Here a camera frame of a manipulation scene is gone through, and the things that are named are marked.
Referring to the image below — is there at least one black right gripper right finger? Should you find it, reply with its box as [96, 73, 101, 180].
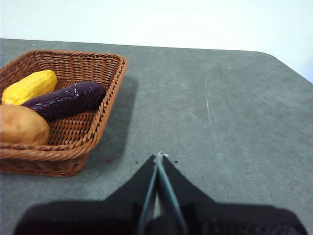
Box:
[159, 155, 309, 235]

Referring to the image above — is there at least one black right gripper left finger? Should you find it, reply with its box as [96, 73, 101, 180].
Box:
[13, 154, 157, 235]

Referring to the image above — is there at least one brown wicker basket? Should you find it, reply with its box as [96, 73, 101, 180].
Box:
[0, 49, 129, 177]

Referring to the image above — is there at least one brown potato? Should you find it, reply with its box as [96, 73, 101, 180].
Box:
[0, 104, 50, 145]

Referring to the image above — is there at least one purple eggplant with green stem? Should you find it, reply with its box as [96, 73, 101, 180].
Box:
[21, 81, 107, 123]

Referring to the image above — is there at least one yellow corn cob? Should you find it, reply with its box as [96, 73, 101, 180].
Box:
[1, 70, 58, 106]

